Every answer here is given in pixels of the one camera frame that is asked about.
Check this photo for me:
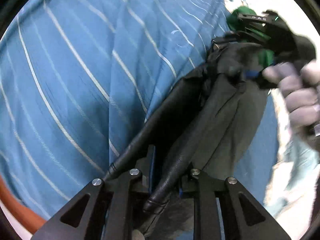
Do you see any green sweatshirt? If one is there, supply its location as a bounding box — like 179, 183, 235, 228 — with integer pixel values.
227, 6, 276, 68

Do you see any brown wooden bed frame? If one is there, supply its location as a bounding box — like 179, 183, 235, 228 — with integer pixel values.
1, 178, 46, 234

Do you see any light teal cloth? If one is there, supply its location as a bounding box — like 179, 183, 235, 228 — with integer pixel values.
263, 87, 320, 221

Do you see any blue striped bed cover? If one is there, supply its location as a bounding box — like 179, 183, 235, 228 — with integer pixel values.
0, 0, 279, 221

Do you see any gloved right hand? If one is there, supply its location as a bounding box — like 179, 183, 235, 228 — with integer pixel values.
262, 60, 319, 139

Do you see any black leather jacket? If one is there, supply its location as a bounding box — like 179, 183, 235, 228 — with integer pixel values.
106, 40, 272, 236

